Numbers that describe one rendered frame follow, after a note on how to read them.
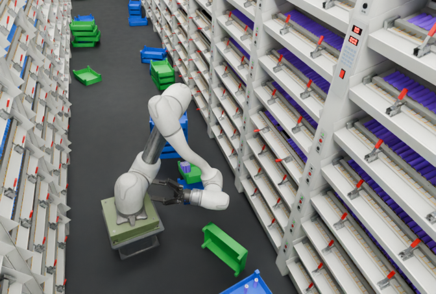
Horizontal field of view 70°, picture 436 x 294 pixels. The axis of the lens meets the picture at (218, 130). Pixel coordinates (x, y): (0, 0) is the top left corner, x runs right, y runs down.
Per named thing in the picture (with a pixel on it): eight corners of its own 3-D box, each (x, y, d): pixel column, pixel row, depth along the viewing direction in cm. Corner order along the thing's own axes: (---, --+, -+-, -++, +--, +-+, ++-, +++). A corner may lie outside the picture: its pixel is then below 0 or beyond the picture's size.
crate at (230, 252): (209, 239, 212) (201, 246, 207) (210, 220, 200) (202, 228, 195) (244, 268, 197) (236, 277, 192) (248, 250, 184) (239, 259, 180)
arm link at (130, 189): (110, 210, 184) (106, 184, 171) (126, 189, 198) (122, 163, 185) (135, 218, 181) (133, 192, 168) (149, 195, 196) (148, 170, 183)
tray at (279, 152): (300, 189, 159) (298, 178, 153) (250, 121, 204) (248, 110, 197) (335, 171, 161) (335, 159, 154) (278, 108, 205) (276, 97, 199)
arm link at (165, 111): (178, 134, 145) (188, 118, 155) (159, 100, 137) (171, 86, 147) (156, 139, 150) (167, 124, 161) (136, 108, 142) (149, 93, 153)
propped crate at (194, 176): (178, 170, 262) (177, 161, 259) (201, 165, 268) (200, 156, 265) (187, 184, 234) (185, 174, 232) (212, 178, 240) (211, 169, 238)
